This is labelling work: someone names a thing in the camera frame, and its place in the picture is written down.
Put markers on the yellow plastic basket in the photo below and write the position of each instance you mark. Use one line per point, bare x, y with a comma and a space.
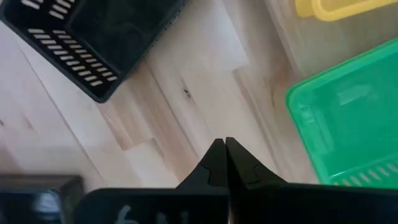
335, 12

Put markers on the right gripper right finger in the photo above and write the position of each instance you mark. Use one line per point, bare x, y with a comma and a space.
248, 174

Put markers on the green plastic basket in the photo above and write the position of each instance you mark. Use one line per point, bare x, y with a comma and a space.
351, 124

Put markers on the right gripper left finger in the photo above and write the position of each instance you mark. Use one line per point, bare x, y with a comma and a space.
211, 174

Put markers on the black plastic basket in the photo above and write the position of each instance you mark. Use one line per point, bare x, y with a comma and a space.
124, 31

